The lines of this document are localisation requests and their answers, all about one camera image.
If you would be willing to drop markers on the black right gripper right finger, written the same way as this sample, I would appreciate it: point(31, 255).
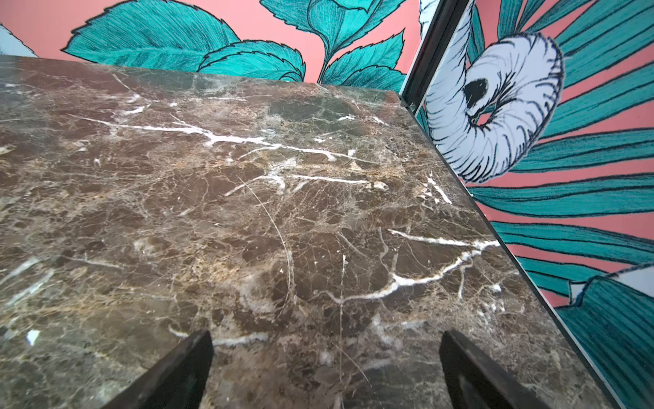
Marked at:
point(474, 380)

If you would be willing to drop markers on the black corner frame post right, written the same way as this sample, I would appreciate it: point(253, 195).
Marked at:
point(438, 22)

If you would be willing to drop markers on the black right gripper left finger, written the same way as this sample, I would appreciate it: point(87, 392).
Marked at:
point(176, 381)

